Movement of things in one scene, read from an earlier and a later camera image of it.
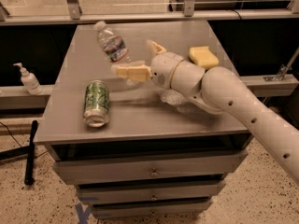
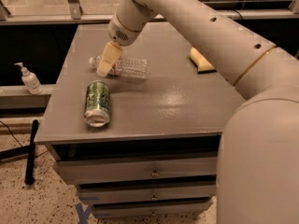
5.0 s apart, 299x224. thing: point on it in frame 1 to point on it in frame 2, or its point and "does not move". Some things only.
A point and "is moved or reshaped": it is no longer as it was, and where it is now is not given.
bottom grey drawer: [108, 211] does not move
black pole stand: [24, 150] does not move
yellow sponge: [203, 56] does not move
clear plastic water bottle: [114, 47] is moved or reshaped
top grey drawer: [96, 171] does not move
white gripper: [163, 68] to [121, 32]
